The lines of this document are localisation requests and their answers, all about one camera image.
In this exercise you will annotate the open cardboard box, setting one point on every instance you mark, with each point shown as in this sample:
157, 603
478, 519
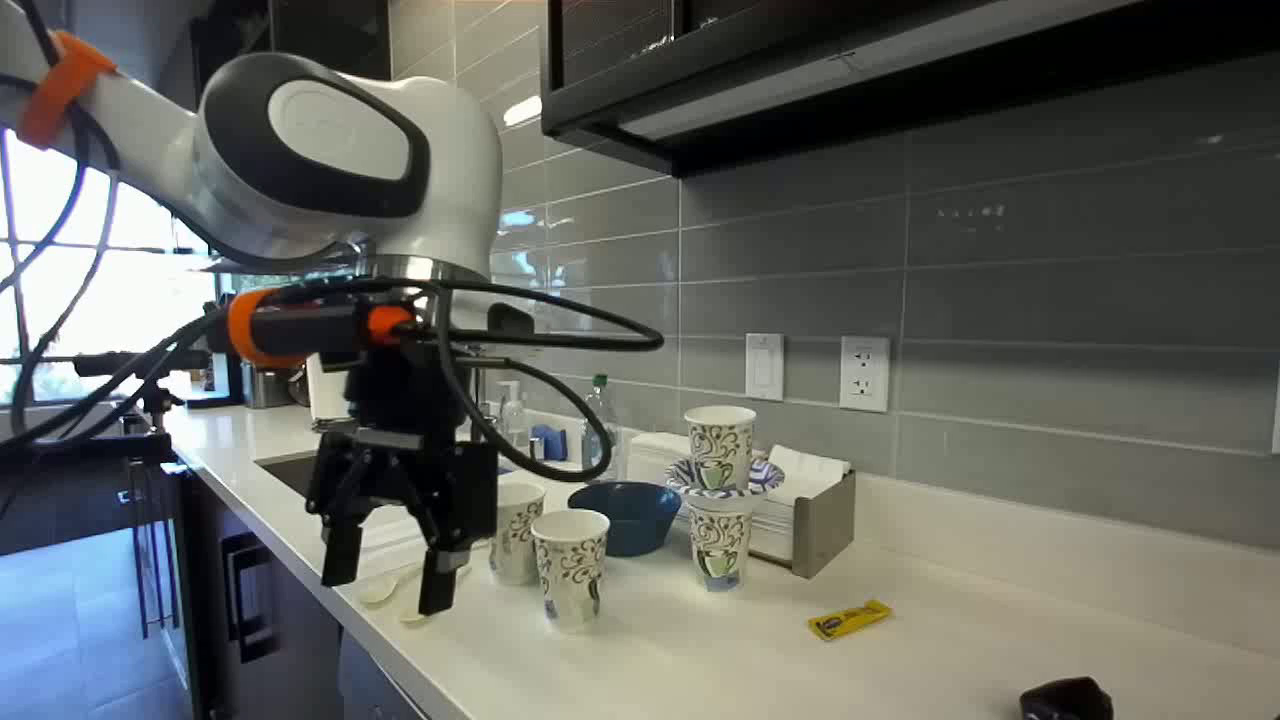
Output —
823, 514

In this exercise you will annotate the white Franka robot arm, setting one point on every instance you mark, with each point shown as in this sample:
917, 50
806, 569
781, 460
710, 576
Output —
332, 133

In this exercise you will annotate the patterned paper cup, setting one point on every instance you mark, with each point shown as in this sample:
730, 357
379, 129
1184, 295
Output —
722, 446
520, 524
570, 564
722, 543

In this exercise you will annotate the blue diamond patterned bowl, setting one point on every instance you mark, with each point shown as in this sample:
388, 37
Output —
766, 473

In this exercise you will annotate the black orange wrist camera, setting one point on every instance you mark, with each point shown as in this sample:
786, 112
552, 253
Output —
303, 330

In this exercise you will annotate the dark lower cabinet front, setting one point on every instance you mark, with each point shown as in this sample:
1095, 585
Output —
266, 603

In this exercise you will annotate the clear soap bottle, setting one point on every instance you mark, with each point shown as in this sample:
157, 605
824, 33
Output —
596, 424

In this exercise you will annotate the small black rounded object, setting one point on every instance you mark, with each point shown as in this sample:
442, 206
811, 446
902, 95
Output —
1066, 701

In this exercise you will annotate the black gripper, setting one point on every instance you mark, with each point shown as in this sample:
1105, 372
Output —
400, 393

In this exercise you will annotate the white wall switch plate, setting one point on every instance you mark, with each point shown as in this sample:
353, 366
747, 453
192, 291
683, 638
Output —
766, 366

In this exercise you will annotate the kitchen sink basin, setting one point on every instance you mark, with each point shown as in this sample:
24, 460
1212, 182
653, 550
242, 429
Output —
284, 468

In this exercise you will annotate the dark overhead cabinet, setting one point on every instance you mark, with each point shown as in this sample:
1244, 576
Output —
853, 64

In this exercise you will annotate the yellow snack packet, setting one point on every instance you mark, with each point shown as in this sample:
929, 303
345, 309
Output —
848, 619

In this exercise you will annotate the black equipment stand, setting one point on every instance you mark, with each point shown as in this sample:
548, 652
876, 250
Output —
80, 486

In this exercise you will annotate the white wall outlet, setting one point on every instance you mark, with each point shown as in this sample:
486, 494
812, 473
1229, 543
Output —
866, 372

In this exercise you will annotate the dark blue bowl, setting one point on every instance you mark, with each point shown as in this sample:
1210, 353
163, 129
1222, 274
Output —
627, 514

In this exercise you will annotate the blue sponge holder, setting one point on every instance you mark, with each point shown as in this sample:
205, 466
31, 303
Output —
548, 446

